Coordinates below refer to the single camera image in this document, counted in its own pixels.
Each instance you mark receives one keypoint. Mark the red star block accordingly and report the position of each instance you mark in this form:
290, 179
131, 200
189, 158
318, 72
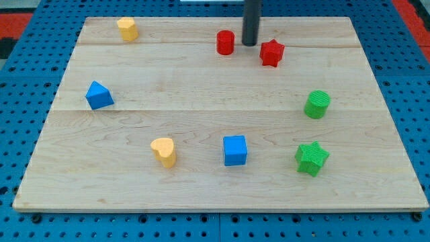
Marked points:
271, 53

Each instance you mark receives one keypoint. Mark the green star block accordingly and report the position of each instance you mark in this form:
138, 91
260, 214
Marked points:
311, 158

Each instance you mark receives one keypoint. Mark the blue cube block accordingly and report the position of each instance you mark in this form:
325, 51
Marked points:
235, 150

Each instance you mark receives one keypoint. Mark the yellow heart block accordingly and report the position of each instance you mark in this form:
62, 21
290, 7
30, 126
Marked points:
164, 151

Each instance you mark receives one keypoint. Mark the wooden board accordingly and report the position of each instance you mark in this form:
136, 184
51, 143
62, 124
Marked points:
171, 83

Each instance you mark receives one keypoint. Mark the red cylinder block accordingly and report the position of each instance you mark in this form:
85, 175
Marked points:
225, 42

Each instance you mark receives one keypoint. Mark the green cylinder block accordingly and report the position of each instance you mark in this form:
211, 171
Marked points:
316, 104

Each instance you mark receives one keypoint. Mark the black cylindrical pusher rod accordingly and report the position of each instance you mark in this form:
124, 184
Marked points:
251, 19

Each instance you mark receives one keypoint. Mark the blue triangle block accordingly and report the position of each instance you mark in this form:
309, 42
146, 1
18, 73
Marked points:
98, 96

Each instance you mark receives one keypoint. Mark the yellow hexagon block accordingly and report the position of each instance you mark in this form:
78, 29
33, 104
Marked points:
127, 28

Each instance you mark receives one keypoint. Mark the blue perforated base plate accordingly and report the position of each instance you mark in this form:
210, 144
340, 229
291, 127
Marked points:
32, 73

